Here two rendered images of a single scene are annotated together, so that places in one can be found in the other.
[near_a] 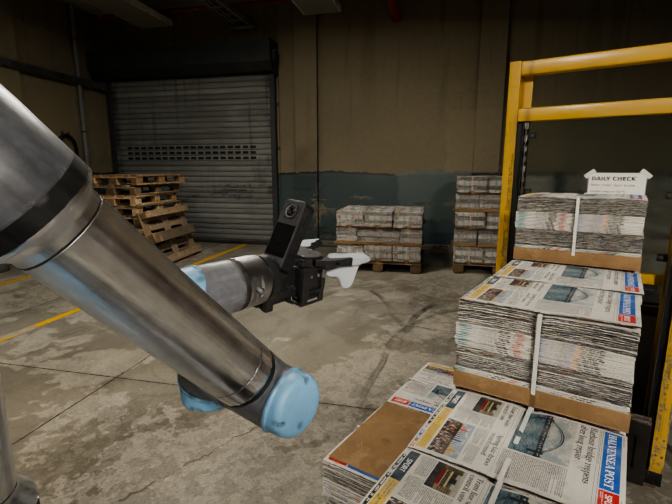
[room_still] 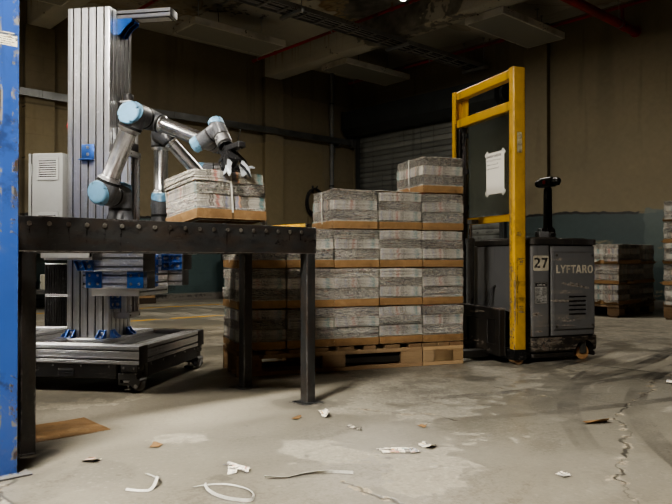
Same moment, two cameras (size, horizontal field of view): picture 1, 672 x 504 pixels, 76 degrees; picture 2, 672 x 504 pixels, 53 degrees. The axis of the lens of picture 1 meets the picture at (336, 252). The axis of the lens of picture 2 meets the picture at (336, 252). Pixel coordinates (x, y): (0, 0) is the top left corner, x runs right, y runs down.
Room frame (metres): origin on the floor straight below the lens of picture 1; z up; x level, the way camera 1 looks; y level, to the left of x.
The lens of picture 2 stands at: (-2.43, -2.90, 0.65)
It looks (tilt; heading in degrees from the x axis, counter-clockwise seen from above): 1 degrees up; 35
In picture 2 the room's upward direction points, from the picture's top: straight up
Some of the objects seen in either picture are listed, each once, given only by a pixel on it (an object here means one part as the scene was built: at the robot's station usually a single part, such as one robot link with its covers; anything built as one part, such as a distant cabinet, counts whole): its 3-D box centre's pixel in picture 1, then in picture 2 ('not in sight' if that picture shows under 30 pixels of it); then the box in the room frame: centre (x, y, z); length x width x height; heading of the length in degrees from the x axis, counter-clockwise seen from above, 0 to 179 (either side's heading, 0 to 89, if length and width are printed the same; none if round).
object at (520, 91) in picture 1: (508, 254); (460, 214); (2.07, -0.84, 0.97); 0.09 x 0.09 x 1.75; 56
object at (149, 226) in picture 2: not in sight; (183, 237); (-0.57, -0.86, 0.74); 1.34 x 0.05 x 0.12; 167
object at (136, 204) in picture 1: (140, 216); not in sight; (6.79, 3.09, 0.65); 1.33 x 0.94 x 1.30; 171
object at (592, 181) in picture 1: (593, 193); (488, 166); (1.90, -1.12, 1.28); 0.57 x 0.01 x 0.65; 56
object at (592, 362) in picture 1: (545, 342); (343, 212); (1.04, -0.53, 0.95); 0.38 x 0.29 x 0.23; 56
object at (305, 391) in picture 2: not in sight; (307, 327); (0.05, -1.01, 0.34); 0.06 x 0.06 x 0.68; 77
